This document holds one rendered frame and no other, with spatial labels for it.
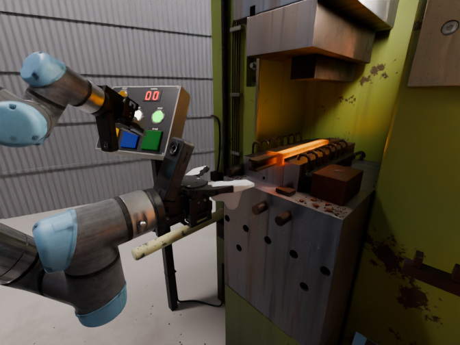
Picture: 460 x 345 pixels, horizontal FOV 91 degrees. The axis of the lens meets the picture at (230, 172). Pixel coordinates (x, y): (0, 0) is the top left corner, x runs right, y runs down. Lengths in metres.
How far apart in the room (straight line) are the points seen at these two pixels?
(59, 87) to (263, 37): 0.50
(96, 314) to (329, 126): 1.00
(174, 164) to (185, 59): 2.54
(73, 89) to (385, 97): 0.98
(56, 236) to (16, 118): 0.22
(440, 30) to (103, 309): 0.78
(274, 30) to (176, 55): 2.27
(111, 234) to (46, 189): 2.63
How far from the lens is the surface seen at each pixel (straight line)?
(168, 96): 0.93
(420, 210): 0.72
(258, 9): 0.72
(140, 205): 0.39
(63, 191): 2.98
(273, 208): 0.64
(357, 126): 1.06
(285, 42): 0.65
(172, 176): 0.40
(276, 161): 0.65
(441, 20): 0.67
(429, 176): 0.69
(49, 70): 0.63
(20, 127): 0.51
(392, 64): 1.04
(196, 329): 1.46
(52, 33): 2.83
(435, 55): 0.66
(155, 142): 0.87
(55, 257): 0.37
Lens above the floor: 1.17
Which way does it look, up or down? 19 degrees down
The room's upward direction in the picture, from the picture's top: straight up
